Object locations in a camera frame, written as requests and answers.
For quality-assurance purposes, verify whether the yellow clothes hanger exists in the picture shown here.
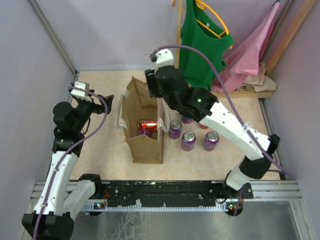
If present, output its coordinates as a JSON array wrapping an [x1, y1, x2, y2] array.
[[172, 0, 234, 50]]

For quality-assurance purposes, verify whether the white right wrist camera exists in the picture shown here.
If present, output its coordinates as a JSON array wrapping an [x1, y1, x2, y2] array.
[[149, 49, 174, 71]]

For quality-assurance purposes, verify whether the purple fanta can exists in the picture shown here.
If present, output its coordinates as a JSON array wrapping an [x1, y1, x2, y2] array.
[[138, 128, 152, 138], [181, 116, 193, 124], [181, 131, 196, 151], [168, 119, 182, 140], [202, 131, 220, 152]]

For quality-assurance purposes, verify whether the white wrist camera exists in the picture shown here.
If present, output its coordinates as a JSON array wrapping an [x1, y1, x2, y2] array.
[[149, 49, 174, 71], [68, 81, 93, 102]]

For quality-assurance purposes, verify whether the wooden clothes rack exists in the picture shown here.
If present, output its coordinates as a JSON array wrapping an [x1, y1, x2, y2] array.
[[171, 0, 316, 100]]

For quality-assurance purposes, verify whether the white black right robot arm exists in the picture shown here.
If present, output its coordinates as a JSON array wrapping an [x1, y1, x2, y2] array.
[[144, 65, 280, 198]]

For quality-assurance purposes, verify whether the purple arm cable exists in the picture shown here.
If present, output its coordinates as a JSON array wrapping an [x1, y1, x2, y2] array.
[[31, 85, 109, 240], [149, 44, 297, 218]]

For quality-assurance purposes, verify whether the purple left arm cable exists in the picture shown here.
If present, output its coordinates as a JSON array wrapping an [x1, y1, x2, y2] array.
[[31, 85, 109, 240]]

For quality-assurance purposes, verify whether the beige cloth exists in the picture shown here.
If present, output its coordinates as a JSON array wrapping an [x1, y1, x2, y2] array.
[[236, 62, 277, 92]]

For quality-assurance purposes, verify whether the aluminium frame rail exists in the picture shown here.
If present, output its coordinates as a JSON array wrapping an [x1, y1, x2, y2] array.
[[29, 179, 303, 213]]

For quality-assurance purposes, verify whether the green tank top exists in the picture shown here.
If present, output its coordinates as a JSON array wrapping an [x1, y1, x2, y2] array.
[[179, 0, 234, 91]]

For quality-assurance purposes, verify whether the red coca-cola can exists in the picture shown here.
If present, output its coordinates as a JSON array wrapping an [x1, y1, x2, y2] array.
[[138, 119, 158, 132]]

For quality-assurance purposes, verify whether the red coke can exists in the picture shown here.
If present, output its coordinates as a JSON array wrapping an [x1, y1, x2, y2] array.
[[198, 123, 209, 130]]

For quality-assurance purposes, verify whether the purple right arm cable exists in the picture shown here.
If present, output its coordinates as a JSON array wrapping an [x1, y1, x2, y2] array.
[[149, 44, 297, 218]]

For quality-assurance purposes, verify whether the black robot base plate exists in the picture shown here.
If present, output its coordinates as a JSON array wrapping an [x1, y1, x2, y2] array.
[[89, 180, 253, 208]]

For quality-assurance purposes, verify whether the tan canvas tote bag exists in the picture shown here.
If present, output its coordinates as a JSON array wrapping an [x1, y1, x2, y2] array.
[[115, 77, 170, 164]]

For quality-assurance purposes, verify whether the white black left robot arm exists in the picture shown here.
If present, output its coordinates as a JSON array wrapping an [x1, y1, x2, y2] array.
[[21, 95, 114, 240]]

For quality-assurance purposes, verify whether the pink shirt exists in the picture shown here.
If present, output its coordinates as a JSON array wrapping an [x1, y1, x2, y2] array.
[[219, 1, 280, 92]]

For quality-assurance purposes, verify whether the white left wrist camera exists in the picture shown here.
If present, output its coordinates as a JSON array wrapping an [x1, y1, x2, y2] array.
[[68, 81, 93, 102]]

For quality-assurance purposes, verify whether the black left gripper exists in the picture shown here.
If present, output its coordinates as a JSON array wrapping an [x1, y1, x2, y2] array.
[[73, 89, 114, 132]]

